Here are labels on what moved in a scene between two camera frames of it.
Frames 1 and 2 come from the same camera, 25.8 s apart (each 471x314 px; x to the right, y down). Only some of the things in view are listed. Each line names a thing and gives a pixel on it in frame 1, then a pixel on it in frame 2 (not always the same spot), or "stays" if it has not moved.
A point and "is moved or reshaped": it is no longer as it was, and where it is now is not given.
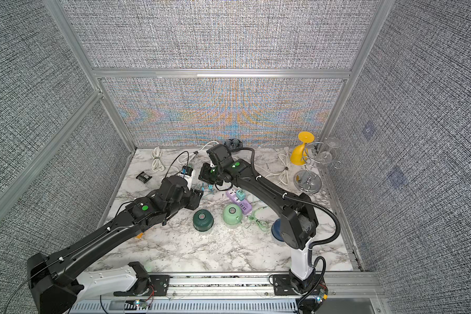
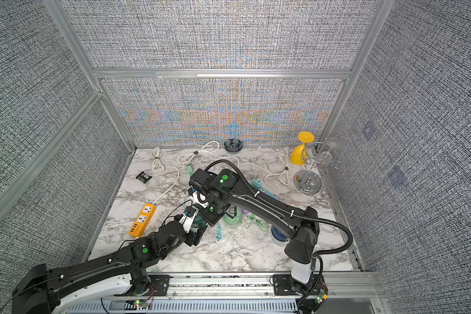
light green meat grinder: (231, 215) stays
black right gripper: (204, 174) to (211, 220)
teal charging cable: (210, 189) is moved or reshaped
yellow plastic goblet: (299, 155) stays
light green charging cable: (248, 219) stays
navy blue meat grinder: (276, 231) stays
